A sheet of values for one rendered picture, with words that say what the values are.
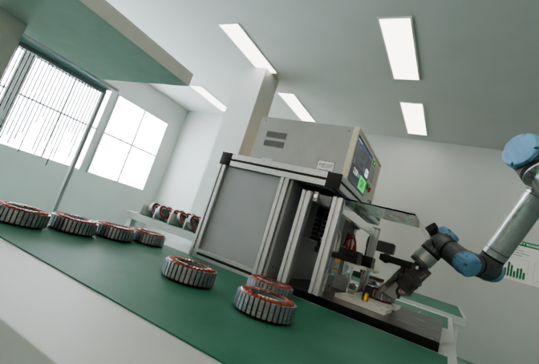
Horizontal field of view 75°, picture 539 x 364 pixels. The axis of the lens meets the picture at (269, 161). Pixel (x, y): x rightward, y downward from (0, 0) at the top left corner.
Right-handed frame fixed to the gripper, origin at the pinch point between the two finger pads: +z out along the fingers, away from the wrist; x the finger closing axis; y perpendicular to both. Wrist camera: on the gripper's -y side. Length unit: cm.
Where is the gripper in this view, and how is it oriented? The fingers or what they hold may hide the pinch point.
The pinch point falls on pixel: (377, 295)
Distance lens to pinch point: 145.0
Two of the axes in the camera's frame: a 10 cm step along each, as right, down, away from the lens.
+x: 4.3, 3.1, 8.5
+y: 5.9, 6.1, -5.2
